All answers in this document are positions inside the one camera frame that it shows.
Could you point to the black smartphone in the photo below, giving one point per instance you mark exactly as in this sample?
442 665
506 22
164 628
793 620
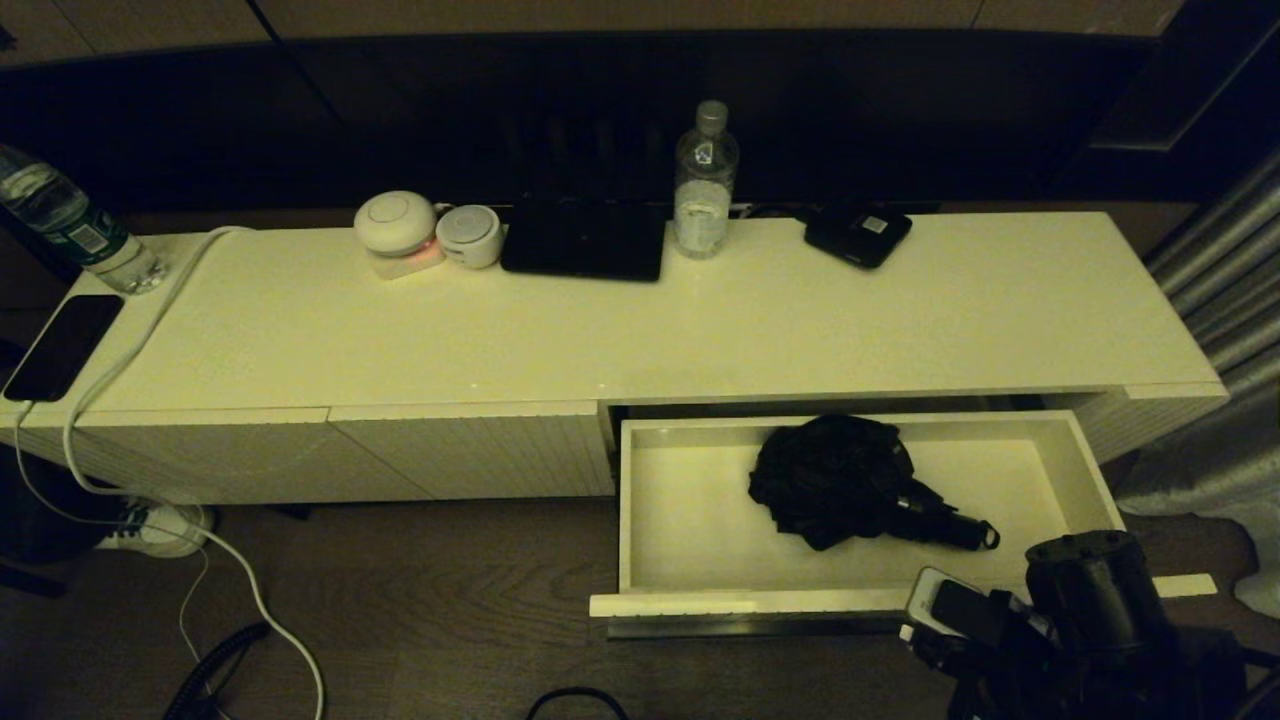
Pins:
62 345

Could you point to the white dome shaped device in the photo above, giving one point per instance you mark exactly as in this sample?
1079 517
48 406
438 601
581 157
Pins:
393 220

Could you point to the white low cabinet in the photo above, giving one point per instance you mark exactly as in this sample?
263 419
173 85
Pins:
400 340

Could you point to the clear plastic water bottle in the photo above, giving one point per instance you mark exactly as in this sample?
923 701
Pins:
705 200

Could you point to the black flat rectangular device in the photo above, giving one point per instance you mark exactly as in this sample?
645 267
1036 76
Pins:
585 243

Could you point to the green label water bottle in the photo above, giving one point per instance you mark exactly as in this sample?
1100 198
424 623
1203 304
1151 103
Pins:
60 215

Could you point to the black umbrella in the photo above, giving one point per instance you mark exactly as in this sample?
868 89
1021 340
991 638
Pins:
840 480

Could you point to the white ribbed cabinet door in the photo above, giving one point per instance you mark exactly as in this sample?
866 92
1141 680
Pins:
250 460
500 450

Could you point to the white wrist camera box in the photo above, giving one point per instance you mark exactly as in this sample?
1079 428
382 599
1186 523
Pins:
945 605

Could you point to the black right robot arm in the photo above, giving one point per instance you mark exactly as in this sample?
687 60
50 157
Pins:
1110 620

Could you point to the small white round speaker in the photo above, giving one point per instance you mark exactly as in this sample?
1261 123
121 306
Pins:
468 236

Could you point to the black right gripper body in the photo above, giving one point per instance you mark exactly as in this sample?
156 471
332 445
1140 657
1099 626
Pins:
990 660

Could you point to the white sneaker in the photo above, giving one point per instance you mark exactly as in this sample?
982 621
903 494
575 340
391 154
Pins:
160 530

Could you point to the small black labelled router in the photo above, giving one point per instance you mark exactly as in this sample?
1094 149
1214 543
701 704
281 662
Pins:
860 236

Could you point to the white cabinet drawer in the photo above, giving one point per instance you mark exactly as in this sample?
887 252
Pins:
690 520

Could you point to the white base with pink light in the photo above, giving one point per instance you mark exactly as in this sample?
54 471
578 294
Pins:
408 265

